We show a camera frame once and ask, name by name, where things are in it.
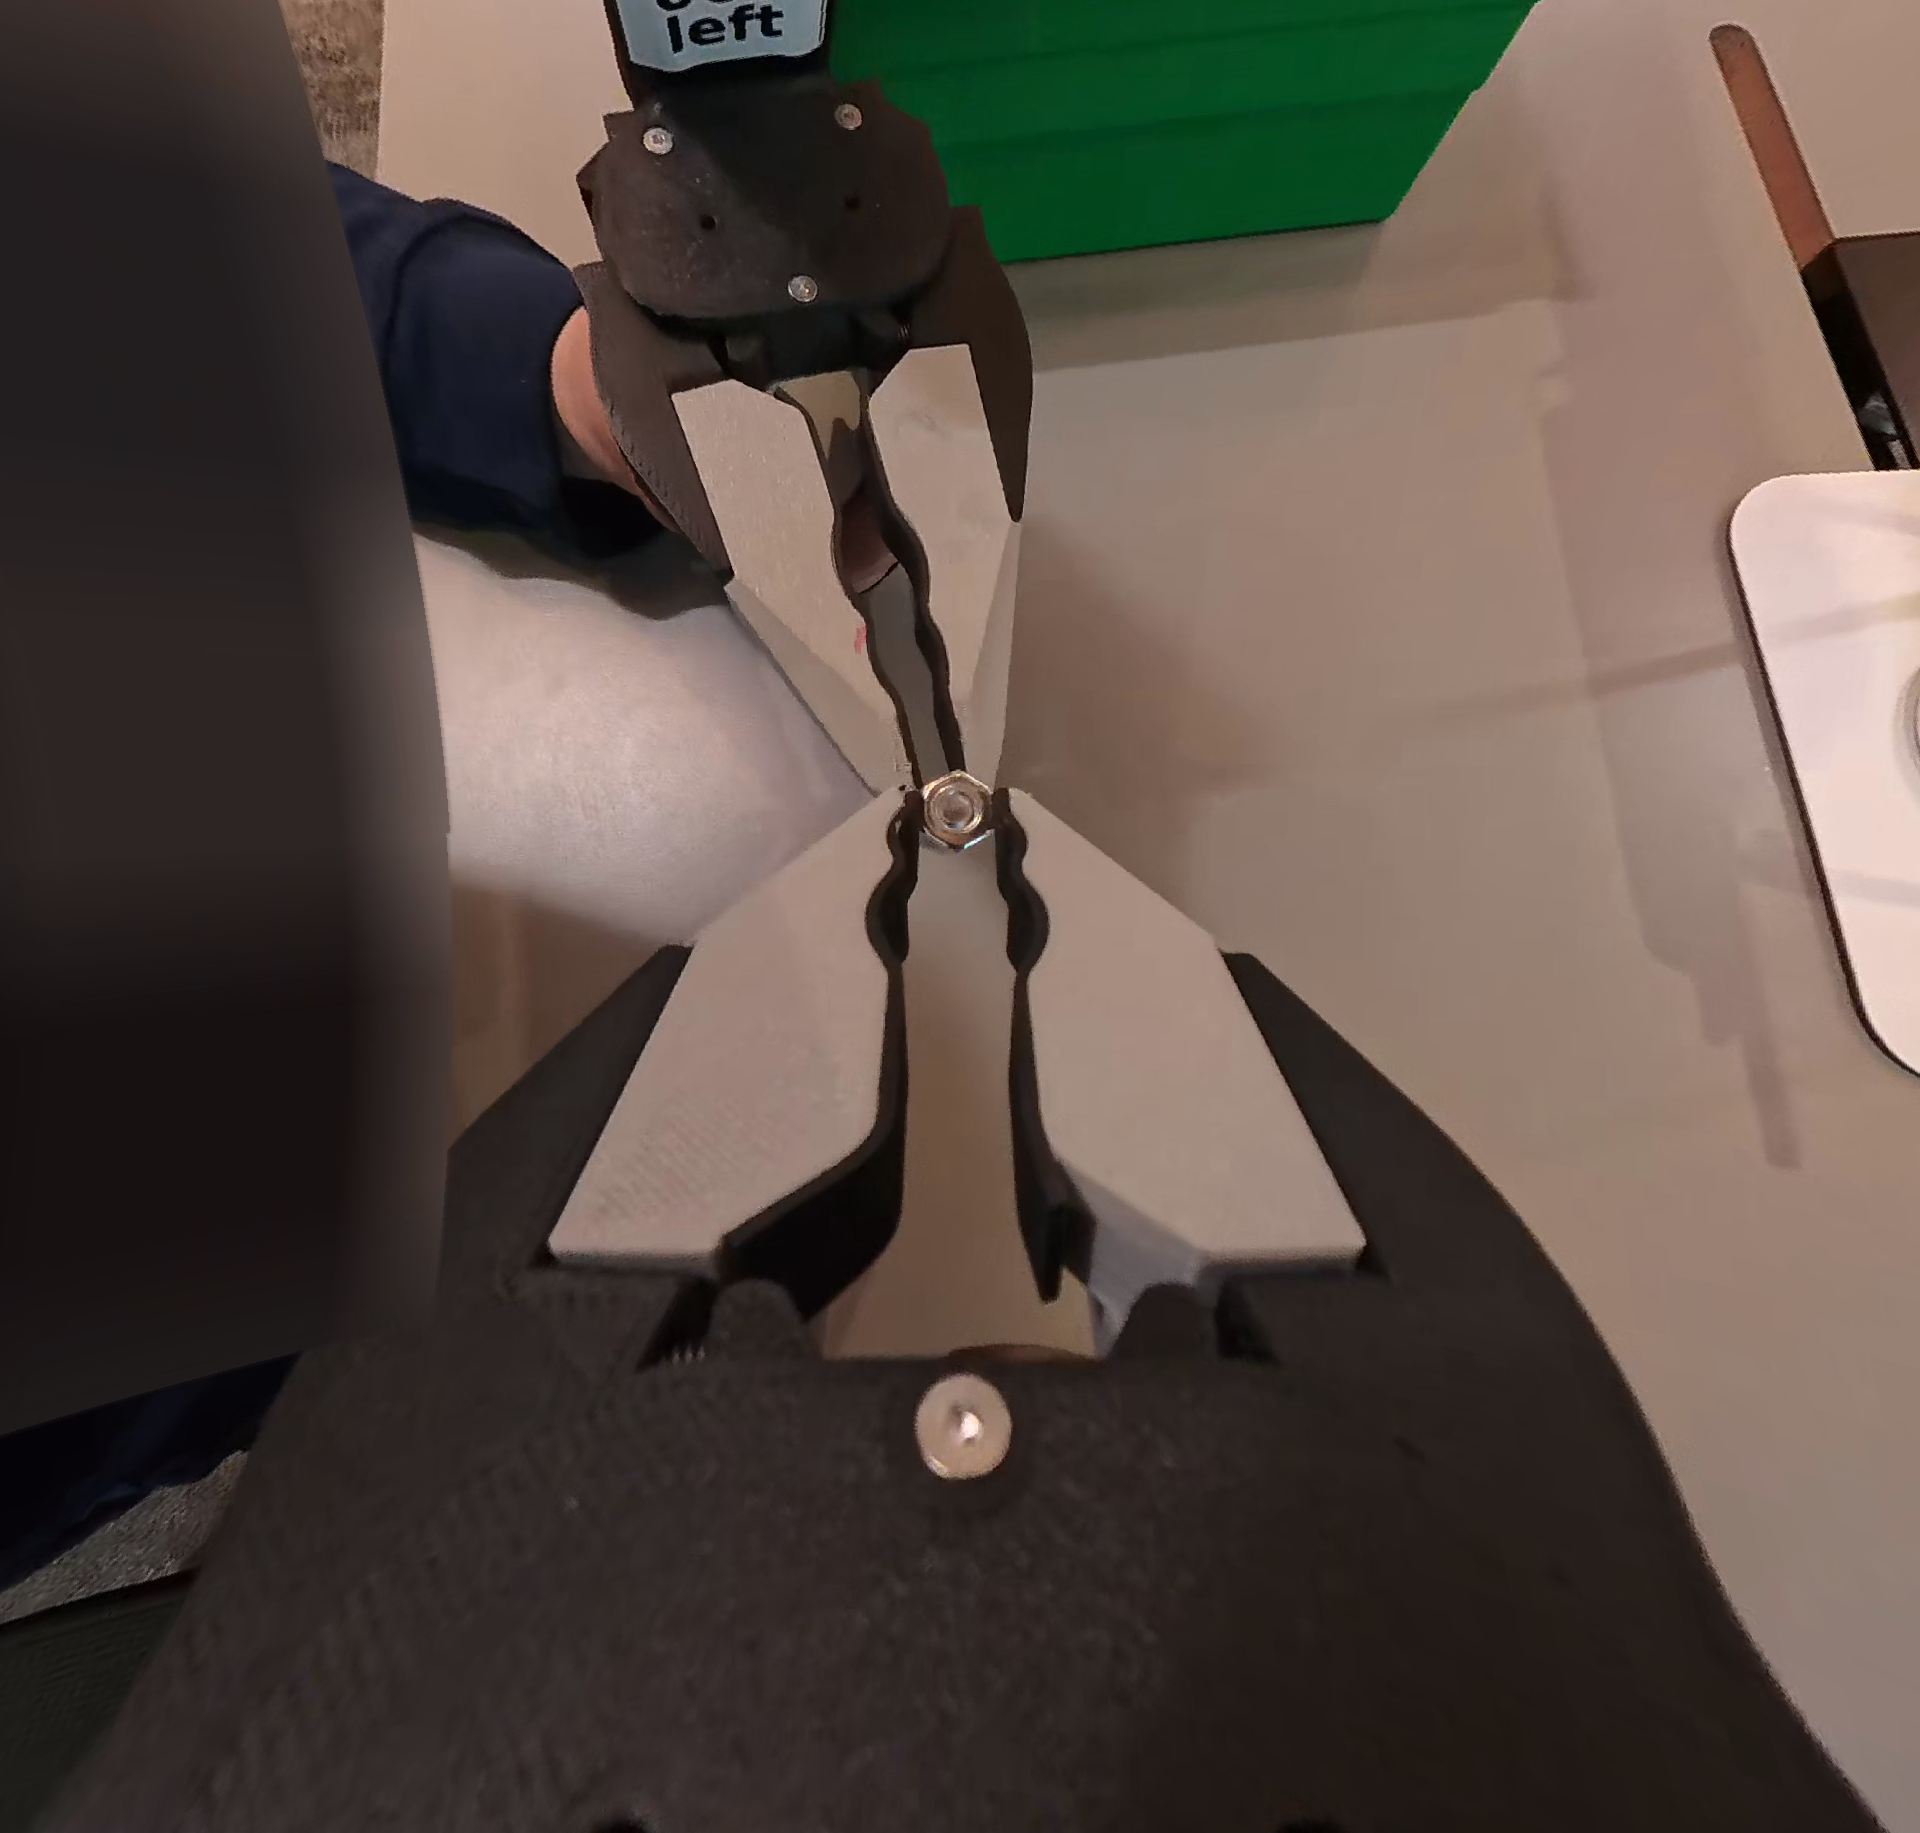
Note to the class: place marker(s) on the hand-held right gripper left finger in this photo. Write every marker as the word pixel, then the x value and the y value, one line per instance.
pixel 705 1098

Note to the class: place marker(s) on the person's left hand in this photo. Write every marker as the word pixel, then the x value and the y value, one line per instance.
pixel 585 423

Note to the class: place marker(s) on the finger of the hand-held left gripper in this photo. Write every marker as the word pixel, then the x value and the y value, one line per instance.
pixel 960 513
pixel 765 513

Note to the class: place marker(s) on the green plastic bin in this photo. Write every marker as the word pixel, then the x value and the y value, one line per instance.
pixel 1202 107

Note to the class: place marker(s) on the silver hex nut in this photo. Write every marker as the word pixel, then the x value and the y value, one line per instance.
pixel 933 791

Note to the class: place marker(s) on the white and wood document stand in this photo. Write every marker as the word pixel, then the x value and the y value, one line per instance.
pixel 1823 663

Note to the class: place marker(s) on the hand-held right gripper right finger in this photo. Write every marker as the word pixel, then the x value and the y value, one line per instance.
pixel 1202 1098

